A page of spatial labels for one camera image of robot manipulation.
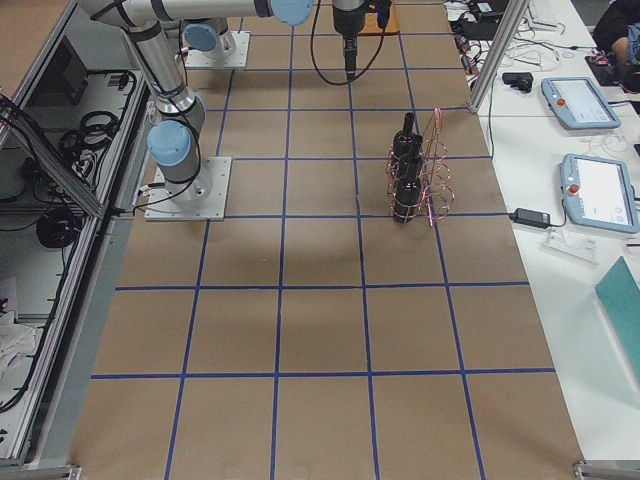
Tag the dark wine bottle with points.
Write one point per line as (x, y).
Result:
(404, 142)
(407, 188)

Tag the black webcam device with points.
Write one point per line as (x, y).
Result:
(521, 81)

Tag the upper blue teach pendant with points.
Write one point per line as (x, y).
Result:
(578, 103)

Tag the copper wire bottle basket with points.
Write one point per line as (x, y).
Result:
(437, 195)

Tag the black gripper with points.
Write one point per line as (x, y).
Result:
(347, 19)

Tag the crumpled white cloth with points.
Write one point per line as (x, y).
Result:
(18, 340)

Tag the blue teach pendant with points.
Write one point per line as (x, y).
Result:
(578, 103)
(597, 192)

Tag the teal box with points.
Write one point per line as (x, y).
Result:
(618, 292)

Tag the dark wine bottle far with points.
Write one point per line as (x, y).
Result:
(404, 142)

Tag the lower blue teach pendant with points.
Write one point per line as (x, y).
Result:
(597, 192)

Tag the dark wine bottle near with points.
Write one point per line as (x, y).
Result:
(407, 188)

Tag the black power adapter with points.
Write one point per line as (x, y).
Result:
(531, 218)

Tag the aluminium frame post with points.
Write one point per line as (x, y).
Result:
(503, 37)

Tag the clear acrylic stand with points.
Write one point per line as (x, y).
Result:
(580, 248)

